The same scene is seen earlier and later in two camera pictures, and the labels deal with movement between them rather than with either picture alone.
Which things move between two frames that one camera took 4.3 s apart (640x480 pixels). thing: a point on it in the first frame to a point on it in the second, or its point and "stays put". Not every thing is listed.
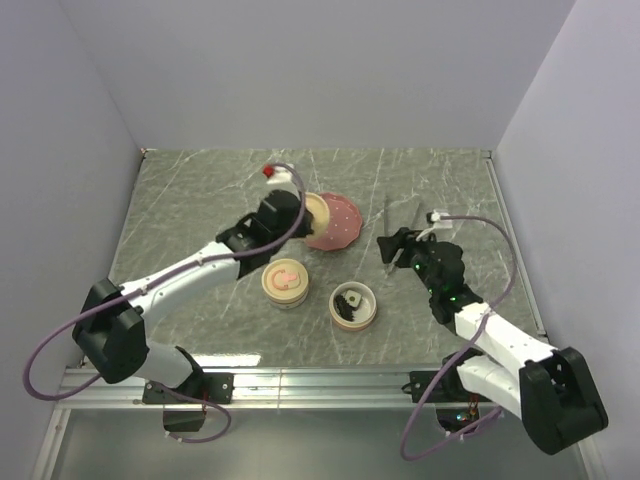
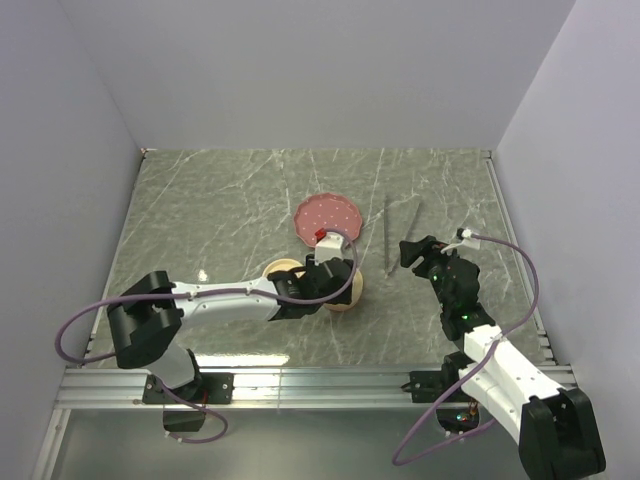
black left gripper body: (303, 228) to (344, 297)
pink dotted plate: (344, 224) stays put
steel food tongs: (397, 256) stays put
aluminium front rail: (287, 387) stays put
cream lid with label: (320, 221) to (357, 291)
